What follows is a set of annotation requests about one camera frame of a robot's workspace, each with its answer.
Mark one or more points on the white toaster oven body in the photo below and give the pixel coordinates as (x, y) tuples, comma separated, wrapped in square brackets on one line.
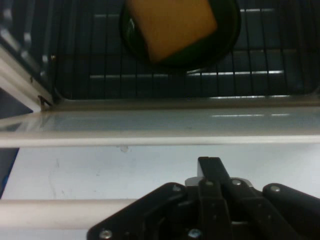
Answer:
[(15, 70)]

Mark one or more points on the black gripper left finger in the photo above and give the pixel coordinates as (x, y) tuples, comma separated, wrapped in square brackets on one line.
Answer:
[(160, 207)]

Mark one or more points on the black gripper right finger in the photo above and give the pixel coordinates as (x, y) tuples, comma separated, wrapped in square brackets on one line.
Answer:
[(275, 212)]

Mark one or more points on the dark green round plate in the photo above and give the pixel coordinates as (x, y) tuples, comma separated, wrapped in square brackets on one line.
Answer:
[(225, 37)]

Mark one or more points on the yellow sponge block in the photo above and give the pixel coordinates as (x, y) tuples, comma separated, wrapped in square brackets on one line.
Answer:
[(172, 27)]

